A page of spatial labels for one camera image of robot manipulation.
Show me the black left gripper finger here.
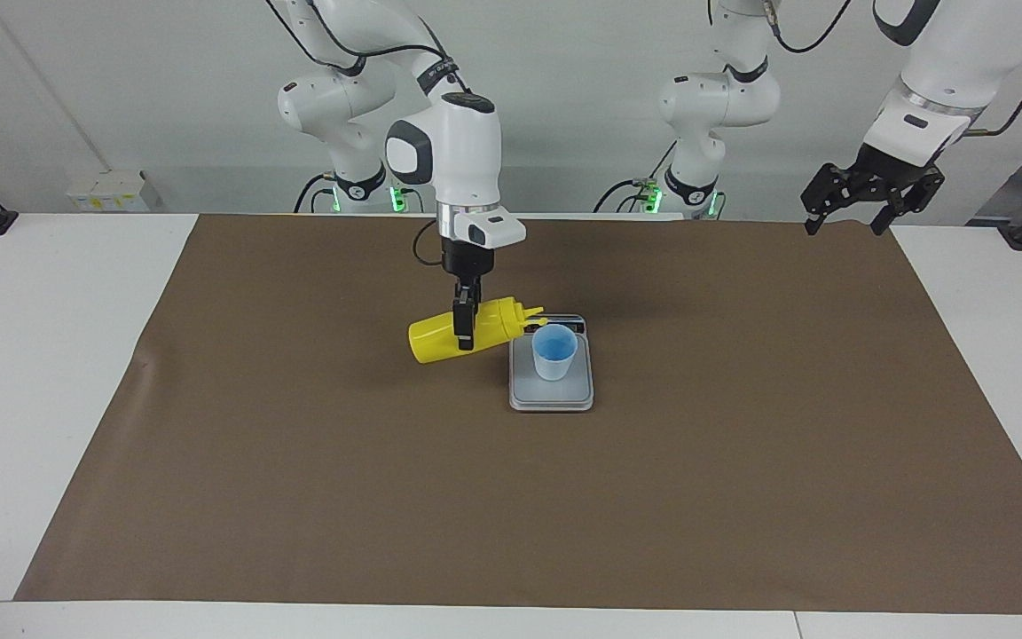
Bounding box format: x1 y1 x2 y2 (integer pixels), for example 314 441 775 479
869 173 947 238
799 162 851 238

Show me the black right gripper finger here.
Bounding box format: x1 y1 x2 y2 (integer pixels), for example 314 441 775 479
450 276 483 352

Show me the yellow squeeze bottle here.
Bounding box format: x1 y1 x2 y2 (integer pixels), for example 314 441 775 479
408 297 549 365

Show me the light blue paper cup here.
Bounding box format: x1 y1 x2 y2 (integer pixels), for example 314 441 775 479
532 324 578 382

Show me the silver digital kitchen scale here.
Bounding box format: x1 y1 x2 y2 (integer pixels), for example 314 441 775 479
508 313 595 413

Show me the brown table mat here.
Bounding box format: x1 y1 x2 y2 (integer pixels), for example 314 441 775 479
14 213 1022 615

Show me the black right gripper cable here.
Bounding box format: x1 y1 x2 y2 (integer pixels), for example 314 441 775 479
264 0 473 268

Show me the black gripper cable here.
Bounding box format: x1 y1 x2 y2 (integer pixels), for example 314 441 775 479
264 0 473 268
764 0 1022 139

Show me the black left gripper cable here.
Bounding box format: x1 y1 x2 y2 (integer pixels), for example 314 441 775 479
764 0 1022 139

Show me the black arm base cable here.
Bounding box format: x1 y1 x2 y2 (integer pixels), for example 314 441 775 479
594 146 664 215
293 171 340 215

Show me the white wall socket box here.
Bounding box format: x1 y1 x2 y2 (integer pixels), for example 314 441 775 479
66 170 147 213

